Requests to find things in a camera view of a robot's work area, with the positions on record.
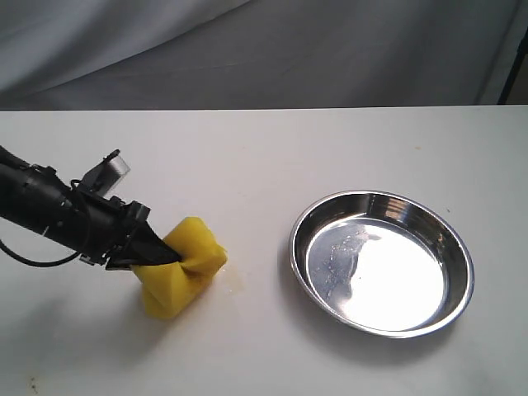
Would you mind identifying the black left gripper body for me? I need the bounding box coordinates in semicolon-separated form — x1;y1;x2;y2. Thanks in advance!
57;187;150;266

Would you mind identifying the yellow sponge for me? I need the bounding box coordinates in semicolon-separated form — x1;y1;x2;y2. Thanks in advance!
132;217;227;319

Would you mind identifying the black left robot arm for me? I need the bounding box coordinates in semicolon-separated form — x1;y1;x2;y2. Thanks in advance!
1;149;182;271

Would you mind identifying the grey backdrop cloth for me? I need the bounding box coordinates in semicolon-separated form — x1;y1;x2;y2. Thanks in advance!
1;1;527;111

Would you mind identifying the round stainless steel dish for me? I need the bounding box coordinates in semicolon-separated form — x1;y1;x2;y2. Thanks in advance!
288;190;475;339

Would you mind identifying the black metal stand pole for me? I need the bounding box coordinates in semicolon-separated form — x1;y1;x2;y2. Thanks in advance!
497;38;527;105

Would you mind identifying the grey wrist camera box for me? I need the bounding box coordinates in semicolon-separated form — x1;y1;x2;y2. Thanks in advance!
81;149;130;197

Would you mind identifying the black cable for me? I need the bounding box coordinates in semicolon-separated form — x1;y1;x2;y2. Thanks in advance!
0;241;79;268

